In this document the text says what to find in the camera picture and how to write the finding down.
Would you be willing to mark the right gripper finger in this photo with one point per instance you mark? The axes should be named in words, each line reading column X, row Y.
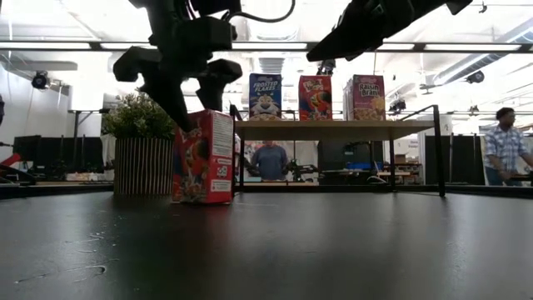
column 341, row 46

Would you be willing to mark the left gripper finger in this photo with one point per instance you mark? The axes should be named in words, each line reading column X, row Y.
column 170, row 96
column 216, row 83

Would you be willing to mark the Frosted Flakes cereal box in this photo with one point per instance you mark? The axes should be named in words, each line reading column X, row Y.
column 265, row 96

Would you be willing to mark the Froot Loops cereal box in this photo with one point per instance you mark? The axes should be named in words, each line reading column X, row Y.
column 315, row 98
column 200, row 166

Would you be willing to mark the Raisin Bran cereal box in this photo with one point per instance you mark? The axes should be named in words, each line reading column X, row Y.
column 368, row 98

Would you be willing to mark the black background robot arm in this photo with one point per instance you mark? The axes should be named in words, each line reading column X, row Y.
column 300, row 168

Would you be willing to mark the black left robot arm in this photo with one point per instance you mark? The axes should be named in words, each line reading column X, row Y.
column 166, row 8

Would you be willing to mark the black ceiling fixture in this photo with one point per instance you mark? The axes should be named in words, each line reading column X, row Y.
column 327, row 68
column 397, row 105

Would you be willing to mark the green plant in striped pot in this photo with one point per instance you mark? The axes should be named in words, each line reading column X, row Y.
column 141, row 166

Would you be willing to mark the person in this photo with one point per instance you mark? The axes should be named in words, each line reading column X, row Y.
column 504, row 146
column 270, row 162

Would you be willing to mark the black ceiling spotlight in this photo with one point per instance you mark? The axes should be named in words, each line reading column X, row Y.
column 39, row 80
column 475, row 77

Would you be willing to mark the blue storage bin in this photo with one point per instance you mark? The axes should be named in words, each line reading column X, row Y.
column 362, row 166

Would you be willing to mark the black room divider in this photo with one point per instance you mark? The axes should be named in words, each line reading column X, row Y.
column 462, row 158
column 62, row 154

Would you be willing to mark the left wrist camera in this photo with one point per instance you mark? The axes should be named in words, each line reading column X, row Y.
column 208, row 33

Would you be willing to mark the wooden shelf with black frame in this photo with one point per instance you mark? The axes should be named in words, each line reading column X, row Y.
column 333, row 130

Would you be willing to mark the black aluminium table frame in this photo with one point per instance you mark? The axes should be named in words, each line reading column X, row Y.
column 62, row 189

